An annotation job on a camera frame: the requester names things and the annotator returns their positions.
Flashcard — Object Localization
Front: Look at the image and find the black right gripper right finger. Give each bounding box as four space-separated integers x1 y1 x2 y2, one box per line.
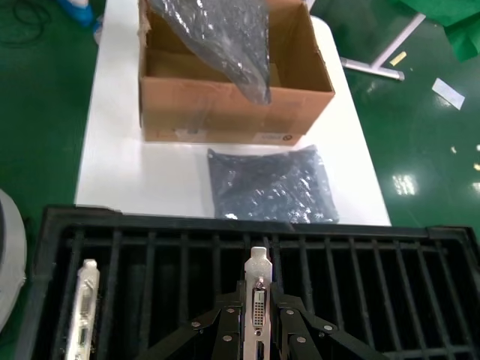
269 280 391 360

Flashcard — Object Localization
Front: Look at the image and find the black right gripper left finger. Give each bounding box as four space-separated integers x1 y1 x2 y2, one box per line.
136 279 248 360

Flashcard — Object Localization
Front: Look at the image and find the graphics card with metal bracket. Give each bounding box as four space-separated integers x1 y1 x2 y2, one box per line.
63 258 101 360
243 246 277 360

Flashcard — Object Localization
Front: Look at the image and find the grey antistatic bag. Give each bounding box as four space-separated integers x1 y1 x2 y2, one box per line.
207 144 341 225
148 0 272 106

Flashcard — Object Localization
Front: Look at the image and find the white rounded robot base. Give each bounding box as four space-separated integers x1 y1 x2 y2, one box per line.
0 187 28 331

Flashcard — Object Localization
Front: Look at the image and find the black slotted plastic container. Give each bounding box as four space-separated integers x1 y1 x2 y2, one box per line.
14 204 480 360

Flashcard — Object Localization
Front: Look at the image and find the open brown cardboard box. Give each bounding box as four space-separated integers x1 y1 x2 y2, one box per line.
137 0 336 146

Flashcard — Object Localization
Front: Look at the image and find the empty grey antistatic bag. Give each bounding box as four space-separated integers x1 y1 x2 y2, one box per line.
207 144 341 225

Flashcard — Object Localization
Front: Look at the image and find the white paper sheet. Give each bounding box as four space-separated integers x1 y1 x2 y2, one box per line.
430 77 466 110

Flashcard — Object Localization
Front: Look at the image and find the white metal pole stand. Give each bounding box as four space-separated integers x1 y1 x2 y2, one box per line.
340 13 428 82

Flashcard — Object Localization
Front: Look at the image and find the crumpled green cloth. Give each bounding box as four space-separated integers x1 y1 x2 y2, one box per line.
389 0 480 63

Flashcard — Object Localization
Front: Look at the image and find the blue plastic object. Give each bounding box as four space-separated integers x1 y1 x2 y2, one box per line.
61 0 102 29

